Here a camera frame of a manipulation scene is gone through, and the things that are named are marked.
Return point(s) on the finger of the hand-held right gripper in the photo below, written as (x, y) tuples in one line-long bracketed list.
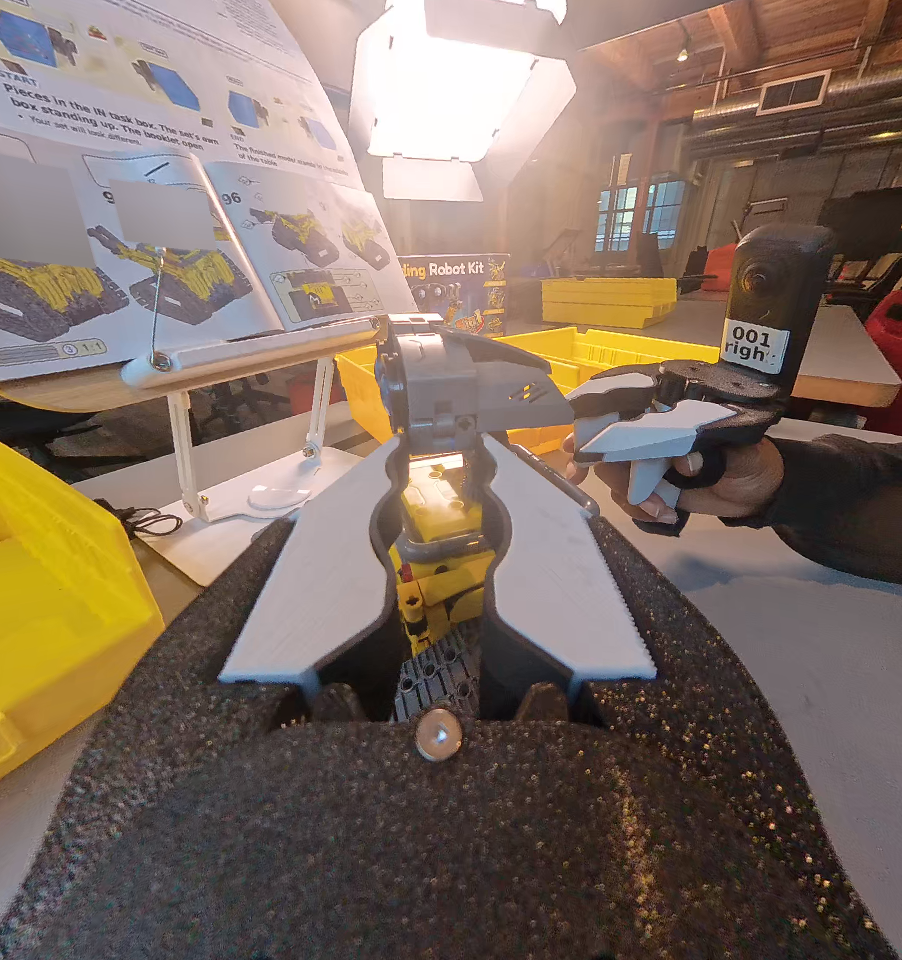
[(616, 393), (653, 432)]

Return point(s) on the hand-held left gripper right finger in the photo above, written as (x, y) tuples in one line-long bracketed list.
[(571, 600)]

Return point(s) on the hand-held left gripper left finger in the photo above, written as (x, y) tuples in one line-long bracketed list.
[(309, 600)]

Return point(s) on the yellow grey brick robot model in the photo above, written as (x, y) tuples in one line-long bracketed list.
[(451, 390)]

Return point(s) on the instruction booklet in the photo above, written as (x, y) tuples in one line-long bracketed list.
[(271, 255)]

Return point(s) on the grey desk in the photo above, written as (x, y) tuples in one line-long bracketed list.
[(811, 675)]

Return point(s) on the white task instruction sheet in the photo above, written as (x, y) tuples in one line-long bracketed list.
[(121, 75)]

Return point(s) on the person's right hand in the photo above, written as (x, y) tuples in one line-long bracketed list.
[(736, 488)]

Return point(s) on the yellow plastic bin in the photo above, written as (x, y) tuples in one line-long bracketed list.
[(631, 348), (46, 630), (608, 300), (358, 390)]

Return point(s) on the white book stand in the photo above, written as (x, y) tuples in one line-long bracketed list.
[(256, 510)]

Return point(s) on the window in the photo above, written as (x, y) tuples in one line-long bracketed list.
[(638, 210)]

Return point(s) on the colourful toy set box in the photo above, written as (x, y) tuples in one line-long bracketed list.
[(451, 285)]

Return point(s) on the ceiling air vent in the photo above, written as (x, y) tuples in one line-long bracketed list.
[(796, 90)]

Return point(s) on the bright softbox lamp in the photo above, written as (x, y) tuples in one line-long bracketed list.
[(451, 90)]

